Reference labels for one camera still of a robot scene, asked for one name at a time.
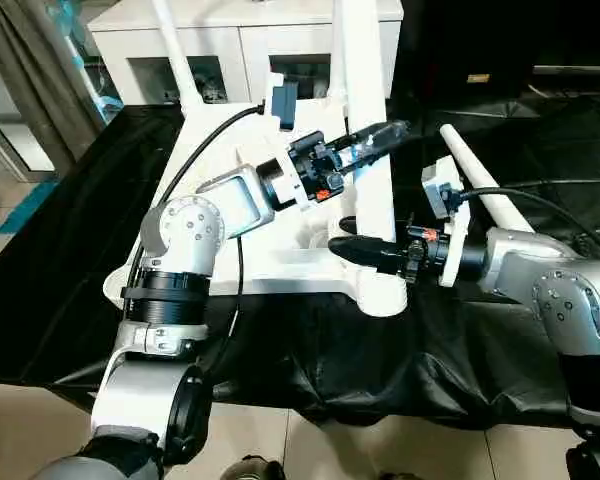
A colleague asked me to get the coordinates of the black left robot foot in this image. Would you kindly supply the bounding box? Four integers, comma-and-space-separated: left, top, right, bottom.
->
225, 455, 287, 480

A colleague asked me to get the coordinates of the grey curtain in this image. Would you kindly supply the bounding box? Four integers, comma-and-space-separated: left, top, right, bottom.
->
0, 0, 109, 156

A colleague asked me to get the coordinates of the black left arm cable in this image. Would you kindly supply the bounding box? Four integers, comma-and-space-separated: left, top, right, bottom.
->
130, 103, 273, 386

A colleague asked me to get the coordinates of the white plastic table leg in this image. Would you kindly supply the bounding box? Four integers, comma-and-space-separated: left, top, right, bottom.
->
338, 0, 413, 319
438, 123, 537, 237
327, 0, 345, 103
152, 0, 203, 117

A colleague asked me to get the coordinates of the black table mat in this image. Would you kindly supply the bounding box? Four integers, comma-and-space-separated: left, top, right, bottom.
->
0, 95, 600, 431

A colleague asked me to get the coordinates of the white display cabinet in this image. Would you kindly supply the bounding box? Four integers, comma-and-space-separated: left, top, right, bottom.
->
88, 0, 406, 109

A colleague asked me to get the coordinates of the black cabinet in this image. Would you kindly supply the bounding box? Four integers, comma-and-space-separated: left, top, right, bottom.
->
390, 0, 600, 113

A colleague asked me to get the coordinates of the blue floor mat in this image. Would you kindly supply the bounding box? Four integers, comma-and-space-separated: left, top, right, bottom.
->
0, 178, 59, 237

